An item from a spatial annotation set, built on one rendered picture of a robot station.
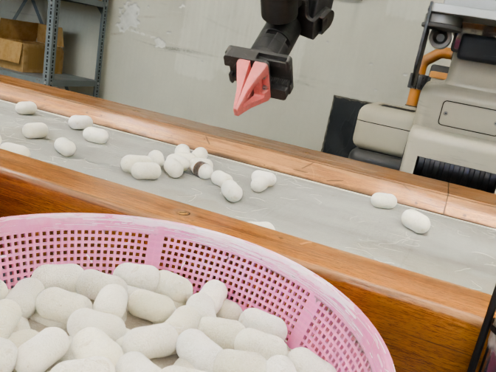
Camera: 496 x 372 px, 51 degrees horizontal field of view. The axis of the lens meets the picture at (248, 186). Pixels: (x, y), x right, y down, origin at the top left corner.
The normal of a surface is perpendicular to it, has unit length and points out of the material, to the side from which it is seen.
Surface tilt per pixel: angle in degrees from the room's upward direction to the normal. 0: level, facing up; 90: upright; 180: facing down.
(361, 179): 45
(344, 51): 90
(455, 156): 98
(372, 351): 75
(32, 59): 90
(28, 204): 90
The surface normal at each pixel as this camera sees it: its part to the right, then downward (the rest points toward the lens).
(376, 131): -0.36, 0.18
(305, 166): -0.12, -0.55
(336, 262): 0.18, -0.95
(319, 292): -0.76, -0.26
